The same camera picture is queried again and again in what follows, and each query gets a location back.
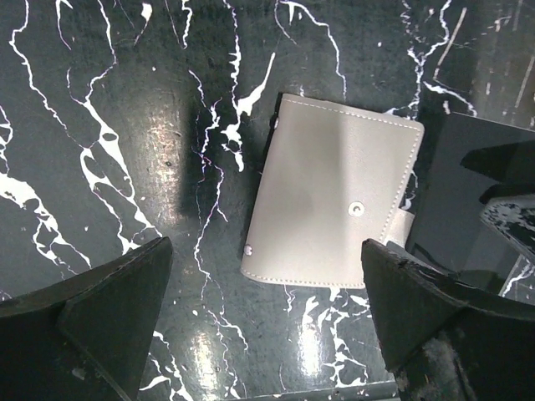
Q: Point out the black credit card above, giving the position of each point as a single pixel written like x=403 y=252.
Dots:
x=447 y=232

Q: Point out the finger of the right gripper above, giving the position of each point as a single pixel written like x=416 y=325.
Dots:
x=508 y=205

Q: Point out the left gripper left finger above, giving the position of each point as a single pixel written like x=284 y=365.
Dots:
x=87 y=337

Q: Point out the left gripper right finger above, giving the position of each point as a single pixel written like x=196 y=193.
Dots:
x=443 y=339

